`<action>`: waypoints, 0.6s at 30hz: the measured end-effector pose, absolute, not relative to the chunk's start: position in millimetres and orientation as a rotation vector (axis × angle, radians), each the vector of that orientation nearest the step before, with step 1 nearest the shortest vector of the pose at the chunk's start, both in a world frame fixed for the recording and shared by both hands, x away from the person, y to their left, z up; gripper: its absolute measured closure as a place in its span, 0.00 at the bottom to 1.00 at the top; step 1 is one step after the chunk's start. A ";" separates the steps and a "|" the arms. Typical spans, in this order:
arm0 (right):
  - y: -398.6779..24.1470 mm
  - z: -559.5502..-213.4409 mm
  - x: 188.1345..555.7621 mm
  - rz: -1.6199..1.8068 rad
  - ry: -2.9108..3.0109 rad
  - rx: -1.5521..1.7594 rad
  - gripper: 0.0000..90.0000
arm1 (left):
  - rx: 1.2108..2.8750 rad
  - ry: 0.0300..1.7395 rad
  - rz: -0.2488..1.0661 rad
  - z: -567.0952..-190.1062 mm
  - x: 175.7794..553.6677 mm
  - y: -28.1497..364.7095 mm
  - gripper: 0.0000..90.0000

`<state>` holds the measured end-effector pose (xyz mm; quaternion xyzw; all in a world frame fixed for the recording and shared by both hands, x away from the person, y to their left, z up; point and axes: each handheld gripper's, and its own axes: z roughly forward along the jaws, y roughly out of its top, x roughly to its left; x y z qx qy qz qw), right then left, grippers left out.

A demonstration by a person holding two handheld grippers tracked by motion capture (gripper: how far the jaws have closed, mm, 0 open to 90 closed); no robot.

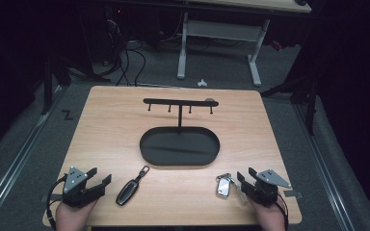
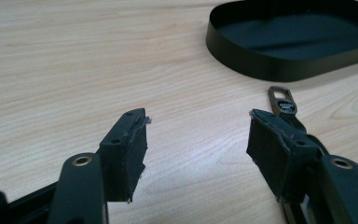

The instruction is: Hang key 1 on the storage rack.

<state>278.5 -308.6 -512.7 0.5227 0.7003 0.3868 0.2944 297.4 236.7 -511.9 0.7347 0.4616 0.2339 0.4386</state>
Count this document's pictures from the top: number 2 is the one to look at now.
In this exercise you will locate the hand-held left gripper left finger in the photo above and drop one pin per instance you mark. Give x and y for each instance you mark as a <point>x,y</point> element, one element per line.
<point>122,161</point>

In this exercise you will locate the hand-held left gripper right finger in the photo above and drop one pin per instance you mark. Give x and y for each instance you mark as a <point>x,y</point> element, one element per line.
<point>275,152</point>

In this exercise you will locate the black oval metal tray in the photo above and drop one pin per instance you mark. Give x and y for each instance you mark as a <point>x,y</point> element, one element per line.
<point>261,67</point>

